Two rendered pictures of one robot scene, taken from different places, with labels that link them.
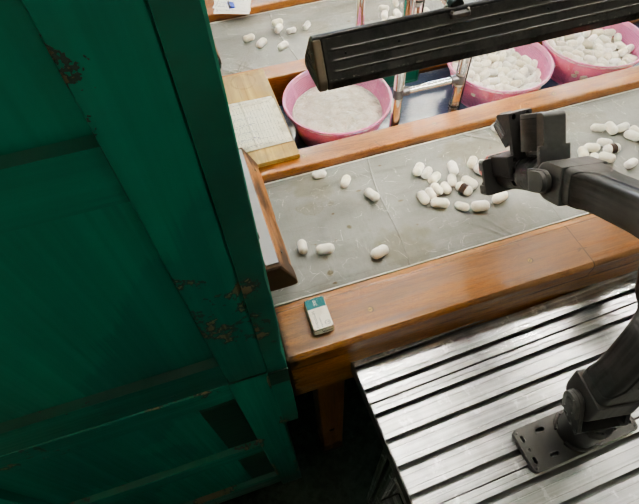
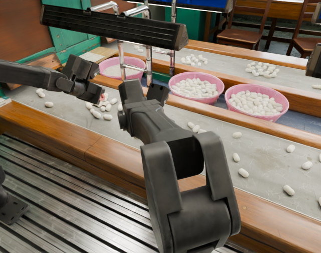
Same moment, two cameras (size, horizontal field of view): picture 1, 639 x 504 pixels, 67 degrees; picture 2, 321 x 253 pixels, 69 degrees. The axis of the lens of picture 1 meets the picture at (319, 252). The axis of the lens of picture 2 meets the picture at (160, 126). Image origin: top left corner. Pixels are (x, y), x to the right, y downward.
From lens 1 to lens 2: 1.10 m
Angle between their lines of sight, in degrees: 33
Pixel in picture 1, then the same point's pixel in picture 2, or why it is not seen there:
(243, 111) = (91, 55)
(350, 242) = (51, 99)
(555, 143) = (68, 68)
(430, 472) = not seen: outside the picture
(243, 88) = (103, 51)
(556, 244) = (87, 138)
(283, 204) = not seen: hidden behind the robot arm
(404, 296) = (25, 115)
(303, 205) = not seen: hidden behind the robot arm
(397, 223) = (70, 103)
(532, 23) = (113, 28)
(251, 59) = (126, 50)
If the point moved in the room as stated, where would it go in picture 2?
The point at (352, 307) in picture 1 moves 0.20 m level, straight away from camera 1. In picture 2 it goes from (12, 107) to (60, 92)
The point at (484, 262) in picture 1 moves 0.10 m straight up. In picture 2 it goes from (59, 124) to (51, 102)
